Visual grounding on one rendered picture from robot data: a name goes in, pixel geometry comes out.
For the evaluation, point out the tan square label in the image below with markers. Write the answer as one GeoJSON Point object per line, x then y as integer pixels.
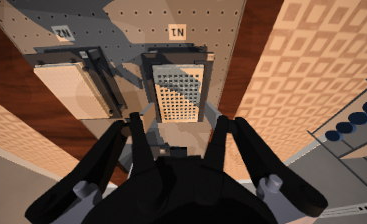
{"type": "Point", "coordinates": [177, 31]}

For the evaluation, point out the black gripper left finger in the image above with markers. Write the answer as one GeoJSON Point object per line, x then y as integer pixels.
{"type": "Point", "coordinates": [70, 199]}

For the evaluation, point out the grey label with black text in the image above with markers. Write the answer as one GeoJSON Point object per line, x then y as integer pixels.
{"type": "Point", "coordinates": [63, 33]}

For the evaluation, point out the white well plate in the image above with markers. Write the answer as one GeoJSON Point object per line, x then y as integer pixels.
{"type": "Point", "coordinates": [178, 90]}

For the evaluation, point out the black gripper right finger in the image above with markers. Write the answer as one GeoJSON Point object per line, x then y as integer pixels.
{"type": "Point", "coordinates": [291, 199]}

